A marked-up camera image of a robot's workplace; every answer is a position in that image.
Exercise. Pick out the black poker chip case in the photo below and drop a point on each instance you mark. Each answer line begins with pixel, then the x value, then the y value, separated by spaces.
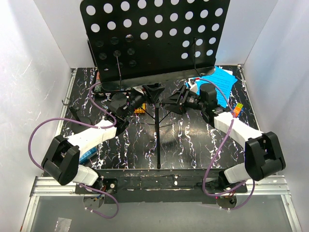
pixel 98 90

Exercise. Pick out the white sheet music page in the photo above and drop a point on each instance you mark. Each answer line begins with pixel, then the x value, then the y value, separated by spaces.
pixel 227 71

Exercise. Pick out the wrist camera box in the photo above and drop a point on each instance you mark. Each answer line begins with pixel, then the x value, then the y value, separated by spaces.
pixel 139 89
pixel 191 83

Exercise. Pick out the yellow blue block toy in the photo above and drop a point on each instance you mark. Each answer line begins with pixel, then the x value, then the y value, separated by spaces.
pixel 141 110

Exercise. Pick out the black music stand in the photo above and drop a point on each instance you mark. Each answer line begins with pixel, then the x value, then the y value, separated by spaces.
pixel 158 42

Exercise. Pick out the orange green blue block toy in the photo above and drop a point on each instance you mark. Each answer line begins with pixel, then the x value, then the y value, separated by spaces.
pixel 238 109

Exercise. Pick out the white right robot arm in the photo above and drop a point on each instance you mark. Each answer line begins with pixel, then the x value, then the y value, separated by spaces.
pixel 263 155

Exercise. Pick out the blue grey block stack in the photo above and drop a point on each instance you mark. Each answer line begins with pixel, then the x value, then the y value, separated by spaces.
pixel 87 155

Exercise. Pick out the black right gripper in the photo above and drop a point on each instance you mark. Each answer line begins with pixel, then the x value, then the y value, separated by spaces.
pixel 177 108

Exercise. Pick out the black microphone stand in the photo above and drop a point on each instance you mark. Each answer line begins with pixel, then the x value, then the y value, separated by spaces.
pixel 75 113

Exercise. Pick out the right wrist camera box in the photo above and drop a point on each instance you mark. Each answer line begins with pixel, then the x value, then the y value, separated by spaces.
pixel 191 83

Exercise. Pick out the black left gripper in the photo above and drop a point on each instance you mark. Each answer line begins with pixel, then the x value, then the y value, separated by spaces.
pixel 151 93

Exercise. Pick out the blue sheet music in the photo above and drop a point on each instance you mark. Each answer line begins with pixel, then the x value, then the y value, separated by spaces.
pixel 221 79

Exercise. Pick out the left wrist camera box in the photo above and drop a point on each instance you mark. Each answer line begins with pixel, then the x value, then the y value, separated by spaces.
pixel 139 89

